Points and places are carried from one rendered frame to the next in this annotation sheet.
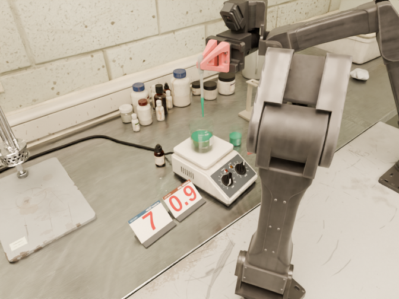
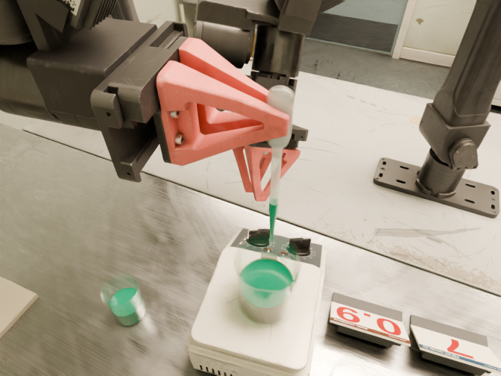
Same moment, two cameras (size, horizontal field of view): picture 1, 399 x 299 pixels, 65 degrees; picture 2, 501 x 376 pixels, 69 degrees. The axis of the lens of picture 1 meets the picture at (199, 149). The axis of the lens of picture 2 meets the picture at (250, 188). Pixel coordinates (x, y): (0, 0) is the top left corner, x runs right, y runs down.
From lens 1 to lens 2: 0.78 m
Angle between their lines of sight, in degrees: 80
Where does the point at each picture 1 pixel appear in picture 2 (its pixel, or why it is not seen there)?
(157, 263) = (487, 305)
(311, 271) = (352, 160)
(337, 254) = (314, 146)
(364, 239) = not seen: hidden behind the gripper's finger
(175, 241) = (435, 301)
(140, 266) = not seen: outside the picture
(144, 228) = (475, 350)
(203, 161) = (308, 277)
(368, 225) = not seen: hidden behind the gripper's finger
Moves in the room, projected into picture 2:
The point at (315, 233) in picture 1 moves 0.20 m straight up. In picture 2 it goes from (300, 163) to (313, 62)
